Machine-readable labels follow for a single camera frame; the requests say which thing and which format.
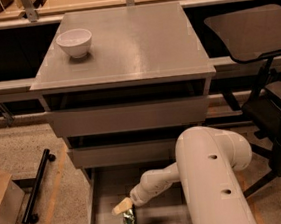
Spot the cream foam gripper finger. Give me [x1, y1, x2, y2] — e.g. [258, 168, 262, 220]
[111, 197, 133, 216]

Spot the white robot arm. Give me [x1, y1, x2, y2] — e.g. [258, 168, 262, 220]
[112, 126, 256, 224]

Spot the bottom open grey drawer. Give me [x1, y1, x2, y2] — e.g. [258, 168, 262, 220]
[87, 160, 192, 224]

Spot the black wheeled leg bar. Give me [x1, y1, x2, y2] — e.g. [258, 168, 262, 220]
[15, 148, 56, 224]

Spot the black office chair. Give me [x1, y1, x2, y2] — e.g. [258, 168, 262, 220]
[188, 2, 281, 219]

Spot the white ceramic bowl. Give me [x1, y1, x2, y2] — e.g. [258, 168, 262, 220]
[56, 28, 92, 58]

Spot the grey drawer cabinet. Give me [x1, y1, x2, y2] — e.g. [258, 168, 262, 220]
[32, 2, 215, 224]

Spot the green crushed can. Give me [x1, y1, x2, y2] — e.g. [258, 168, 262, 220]
[123, 208, 137, 224]

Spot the top grey drawer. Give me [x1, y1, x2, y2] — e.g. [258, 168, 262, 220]
[45, 96, 209, 137]

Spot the middle grey drawer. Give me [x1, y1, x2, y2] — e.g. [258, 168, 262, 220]
[68, 138, 176, 169]

